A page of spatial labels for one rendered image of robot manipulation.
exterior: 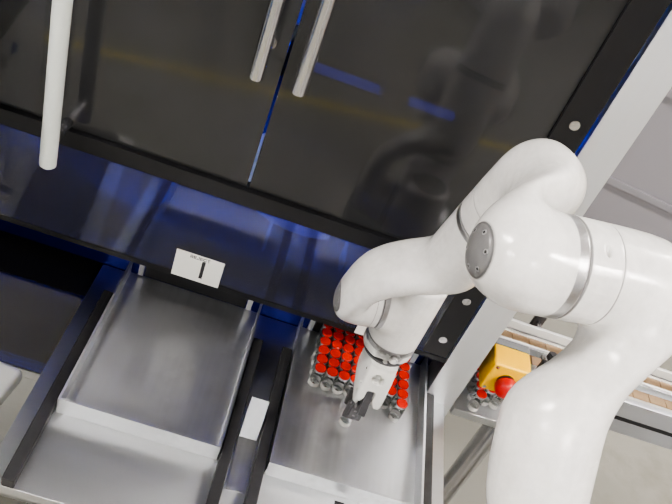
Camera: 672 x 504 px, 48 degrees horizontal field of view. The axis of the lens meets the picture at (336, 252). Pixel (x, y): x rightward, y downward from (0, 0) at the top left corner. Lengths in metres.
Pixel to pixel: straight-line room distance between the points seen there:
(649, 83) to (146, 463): 0.91
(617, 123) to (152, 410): 0.83
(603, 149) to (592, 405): 0.50
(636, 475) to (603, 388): 2.29
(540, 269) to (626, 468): 2.37
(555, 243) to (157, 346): 0.86
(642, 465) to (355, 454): 1.87
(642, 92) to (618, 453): 2.09
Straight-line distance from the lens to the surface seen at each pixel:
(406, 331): 1.13
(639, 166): 3.52
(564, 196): 0.78
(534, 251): 0.67
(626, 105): 1.11
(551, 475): 0.73
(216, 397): 1.32
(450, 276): 0.98
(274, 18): 0.99
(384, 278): 1.02
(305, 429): 1.33
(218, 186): 1.20
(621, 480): 2.96
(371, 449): 1.35
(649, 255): 0.74
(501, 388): 1.40
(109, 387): 1.30
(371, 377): 1.20
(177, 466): 1.24
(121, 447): 1.24
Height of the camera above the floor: 1.92
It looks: 38 degrees down
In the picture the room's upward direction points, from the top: 23 degrees clockwise
